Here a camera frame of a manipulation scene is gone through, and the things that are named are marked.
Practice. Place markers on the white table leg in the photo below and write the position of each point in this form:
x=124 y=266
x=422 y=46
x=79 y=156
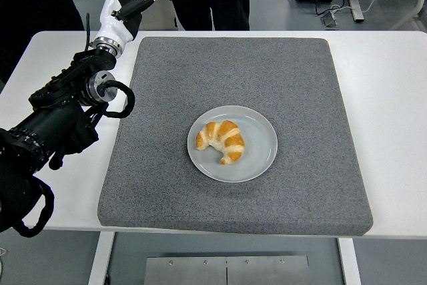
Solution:
x=100 y=258
x=349 y=261

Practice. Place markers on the grey felt mat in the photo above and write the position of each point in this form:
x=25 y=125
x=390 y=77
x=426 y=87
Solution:
x=233 y=64

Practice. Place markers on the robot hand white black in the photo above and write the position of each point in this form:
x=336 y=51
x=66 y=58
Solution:
x=113 y=24

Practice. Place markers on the light grey round plate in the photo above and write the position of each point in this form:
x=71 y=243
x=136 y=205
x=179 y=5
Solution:
x=260 y=158

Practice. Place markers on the grey floor pedal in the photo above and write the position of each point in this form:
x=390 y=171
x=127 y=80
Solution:
x=330 y=20

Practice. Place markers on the golden croissant bread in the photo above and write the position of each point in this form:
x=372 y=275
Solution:
x=230 y=138

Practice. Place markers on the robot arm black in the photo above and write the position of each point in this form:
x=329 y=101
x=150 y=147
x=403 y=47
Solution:
x=50 y=125

